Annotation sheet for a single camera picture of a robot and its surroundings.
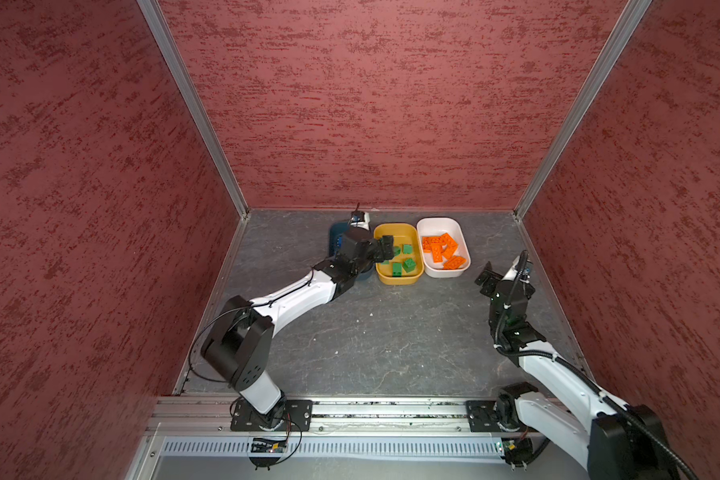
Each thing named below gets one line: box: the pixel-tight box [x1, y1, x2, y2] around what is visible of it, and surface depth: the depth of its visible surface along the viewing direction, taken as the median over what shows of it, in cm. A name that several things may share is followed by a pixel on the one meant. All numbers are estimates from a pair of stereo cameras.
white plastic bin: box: [416, 217, 471, 278], surface depth 109 cm
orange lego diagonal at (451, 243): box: [442, 232, 459, 259], surface depth 108 cm
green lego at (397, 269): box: [392, 262, 403, 277], surface depth 105 cm
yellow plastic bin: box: [374, 223, 425, 286], surface depth 106 cm
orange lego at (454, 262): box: [443, 256, 466, 270], surface depth 104 cm
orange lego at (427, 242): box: [422, 236, 439, 253], surface depth 109 cm
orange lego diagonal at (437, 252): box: [431, 242, 444, 263], surface depth 108 cm
